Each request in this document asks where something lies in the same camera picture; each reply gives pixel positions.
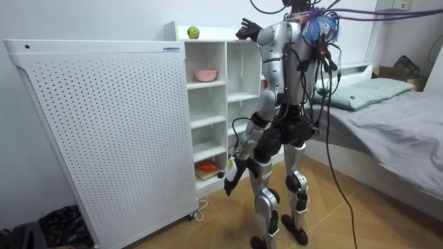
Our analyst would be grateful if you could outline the white power cable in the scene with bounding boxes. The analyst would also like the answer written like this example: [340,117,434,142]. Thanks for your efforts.
[191,199,209,222]

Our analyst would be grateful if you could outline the wooden board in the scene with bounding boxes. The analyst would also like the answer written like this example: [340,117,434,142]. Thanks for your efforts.
[195,165,224,183]

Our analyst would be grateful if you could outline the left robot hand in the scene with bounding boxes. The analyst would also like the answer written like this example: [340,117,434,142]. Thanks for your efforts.
[223,155,248,197]

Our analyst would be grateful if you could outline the white perforated panel appliance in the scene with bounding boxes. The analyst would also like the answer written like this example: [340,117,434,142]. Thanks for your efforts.
[3,39,200,249]

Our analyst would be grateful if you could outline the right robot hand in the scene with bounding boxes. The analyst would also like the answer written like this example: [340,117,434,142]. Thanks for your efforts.
[235,17,264,43]

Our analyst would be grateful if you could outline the orange soft toy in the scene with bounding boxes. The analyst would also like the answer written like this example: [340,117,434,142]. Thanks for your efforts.
[197,159,219,174]

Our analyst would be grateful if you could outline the black floor cable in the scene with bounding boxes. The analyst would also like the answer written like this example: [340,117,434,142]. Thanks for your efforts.
[324,44,359,249]

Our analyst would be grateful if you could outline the green pillow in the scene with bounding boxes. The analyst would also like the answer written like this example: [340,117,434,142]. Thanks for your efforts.
[352,77,415,100]
[312,84,390,112]

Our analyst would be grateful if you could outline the black bag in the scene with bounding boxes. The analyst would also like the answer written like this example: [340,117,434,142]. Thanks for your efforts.
[392,54,422,80]

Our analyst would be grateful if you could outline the dark grey seat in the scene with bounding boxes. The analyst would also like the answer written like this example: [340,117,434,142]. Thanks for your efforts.
[0,221,48,249]

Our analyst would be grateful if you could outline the robot legs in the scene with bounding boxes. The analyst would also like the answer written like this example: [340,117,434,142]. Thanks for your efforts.
[248,141,309,249]

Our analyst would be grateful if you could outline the white wall box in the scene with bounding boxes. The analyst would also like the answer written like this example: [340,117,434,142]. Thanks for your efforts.
[375,0,415,11]

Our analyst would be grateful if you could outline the grey bed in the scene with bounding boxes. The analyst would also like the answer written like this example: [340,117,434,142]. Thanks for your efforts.
[304,62,443,223]

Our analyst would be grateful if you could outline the pink bowl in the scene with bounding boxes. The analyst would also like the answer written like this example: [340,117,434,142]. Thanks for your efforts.
[193,68,219,83]

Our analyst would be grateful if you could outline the cardboard box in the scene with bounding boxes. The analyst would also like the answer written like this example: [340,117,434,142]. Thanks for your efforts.
[371,65,428,93]

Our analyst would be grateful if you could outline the robot body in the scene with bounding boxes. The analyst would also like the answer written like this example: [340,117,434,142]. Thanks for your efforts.
[255,0,343,156]

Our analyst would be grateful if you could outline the dark patterned cloth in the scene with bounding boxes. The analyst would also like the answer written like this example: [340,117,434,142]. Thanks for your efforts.
[37,204,94,249]

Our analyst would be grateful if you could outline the cable bundle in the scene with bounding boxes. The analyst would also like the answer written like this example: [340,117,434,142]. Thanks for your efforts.
[248,0,443,44]

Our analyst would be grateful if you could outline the black wall cable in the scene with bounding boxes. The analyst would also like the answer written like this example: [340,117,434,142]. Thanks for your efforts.
[427,33,443,65]

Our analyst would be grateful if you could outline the white shelf unit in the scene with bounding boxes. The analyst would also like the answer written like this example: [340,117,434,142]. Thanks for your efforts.
[163,20,289,200]

